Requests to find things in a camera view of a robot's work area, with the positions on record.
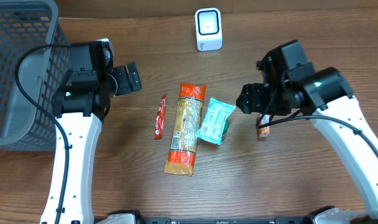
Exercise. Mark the orange tissue pack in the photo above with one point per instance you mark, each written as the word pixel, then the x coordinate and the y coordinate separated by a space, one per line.
pixel 263 132

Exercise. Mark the spaghetti pack orange ends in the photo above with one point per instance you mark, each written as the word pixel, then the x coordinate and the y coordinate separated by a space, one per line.
pixel 182 152

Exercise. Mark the white barcode scanner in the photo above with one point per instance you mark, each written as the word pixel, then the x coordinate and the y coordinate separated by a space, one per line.
pixel 208 26

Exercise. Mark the grey plastic mesh basket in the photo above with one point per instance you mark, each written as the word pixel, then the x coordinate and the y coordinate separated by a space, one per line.
pixel 30 36

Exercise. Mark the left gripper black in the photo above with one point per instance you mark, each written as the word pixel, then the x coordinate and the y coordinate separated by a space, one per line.
pixel 123 80

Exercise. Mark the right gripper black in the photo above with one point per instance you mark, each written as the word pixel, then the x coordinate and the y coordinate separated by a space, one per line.
pixel 257 98

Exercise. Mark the teal tissue pack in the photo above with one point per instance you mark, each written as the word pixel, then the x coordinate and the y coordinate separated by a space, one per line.
pixel 212 126

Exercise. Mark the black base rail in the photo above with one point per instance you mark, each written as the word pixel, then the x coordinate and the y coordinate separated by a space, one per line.
pixel 276 220

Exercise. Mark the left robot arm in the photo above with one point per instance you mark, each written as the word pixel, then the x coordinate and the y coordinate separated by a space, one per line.
pixel 80 105

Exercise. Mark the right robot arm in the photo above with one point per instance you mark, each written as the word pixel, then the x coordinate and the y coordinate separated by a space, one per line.
pixel 326 99

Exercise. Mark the red chocolate bar wrapper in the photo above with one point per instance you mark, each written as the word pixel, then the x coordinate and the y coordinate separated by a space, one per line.
pixel 160 119

